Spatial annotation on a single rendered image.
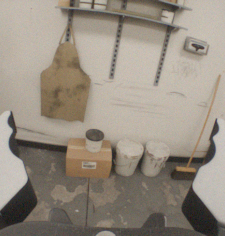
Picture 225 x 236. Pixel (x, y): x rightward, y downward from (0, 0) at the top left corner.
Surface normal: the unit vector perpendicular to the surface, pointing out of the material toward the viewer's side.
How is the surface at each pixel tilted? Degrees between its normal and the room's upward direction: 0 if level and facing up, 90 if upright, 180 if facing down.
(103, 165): 89
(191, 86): 90
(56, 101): 90
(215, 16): 90
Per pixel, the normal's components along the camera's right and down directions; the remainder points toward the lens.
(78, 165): 0.08, 0.52
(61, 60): 0.38, 0.50
